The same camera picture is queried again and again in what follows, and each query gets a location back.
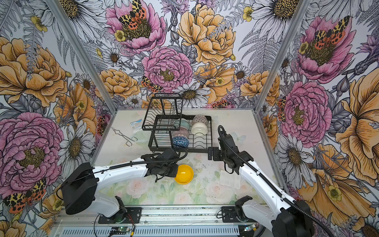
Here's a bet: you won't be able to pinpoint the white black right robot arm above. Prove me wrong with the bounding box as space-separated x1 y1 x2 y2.
208 125 315 237

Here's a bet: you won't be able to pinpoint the black wire dish rack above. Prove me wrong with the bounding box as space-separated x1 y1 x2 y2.
142 93 213 153

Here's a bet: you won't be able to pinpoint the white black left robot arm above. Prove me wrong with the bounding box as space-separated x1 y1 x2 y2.
61 148 188 224

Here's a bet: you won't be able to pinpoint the green circuit board right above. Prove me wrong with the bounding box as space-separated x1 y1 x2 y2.
244 224 257 232

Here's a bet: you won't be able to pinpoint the small blue white packet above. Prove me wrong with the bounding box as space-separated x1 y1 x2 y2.
130 119 143 133

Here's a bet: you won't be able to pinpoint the pink striped ceramic bowl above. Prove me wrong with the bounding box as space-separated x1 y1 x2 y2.
172 127 190 138

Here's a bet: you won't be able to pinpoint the green circuit board left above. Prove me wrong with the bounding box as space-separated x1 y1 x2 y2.
110 227 131 236

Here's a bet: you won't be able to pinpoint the blue geometric patterned bowl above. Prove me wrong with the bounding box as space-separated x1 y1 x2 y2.
172 136 190 148

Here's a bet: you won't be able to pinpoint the green circuit board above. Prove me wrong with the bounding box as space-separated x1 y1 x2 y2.
244 224 257 232
110 227 131 236

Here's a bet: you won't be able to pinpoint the cream white bowl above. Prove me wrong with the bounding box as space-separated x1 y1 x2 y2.
191 122 208 136

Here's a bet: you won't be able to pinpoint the mint green ceramic bowl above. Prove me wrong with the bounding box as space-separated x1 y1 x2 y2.
174 119 190 130

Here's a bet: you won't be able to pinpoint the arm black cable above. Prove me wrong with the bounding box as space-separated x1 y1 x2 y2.
218 125 335 237
55 147 189 202

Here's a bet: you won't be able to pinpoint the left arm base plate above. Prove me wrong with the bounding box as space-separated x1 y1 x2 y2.
98 207 142 224

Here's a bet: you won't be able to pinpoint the yellow bowl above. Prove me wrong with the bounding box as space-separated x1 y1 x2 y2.
175 165 194 185

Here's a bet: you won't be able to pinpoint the aluminium mounting rail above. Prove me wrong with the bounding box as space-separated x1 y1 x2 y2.
54 203 309 226

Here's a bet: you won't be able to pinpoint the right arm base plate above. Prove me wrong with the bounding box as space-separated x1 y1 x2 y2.
217 206 256 223

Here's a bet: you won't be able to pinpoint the metal wire tongs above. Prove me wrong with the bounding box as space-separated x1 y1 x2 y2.
111 127 138 147

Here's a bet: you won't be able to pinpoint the brown patterned ceramic bowl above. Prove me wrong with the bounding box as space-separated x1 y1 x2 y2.
191 115 208 125

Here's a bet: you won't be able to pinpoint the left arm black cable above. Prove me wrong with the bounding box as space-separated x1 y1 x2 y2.
55 147 189 202

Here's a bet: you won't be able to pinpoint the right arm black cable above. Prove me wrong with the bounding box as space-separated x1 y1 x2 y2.
218 125 335 237

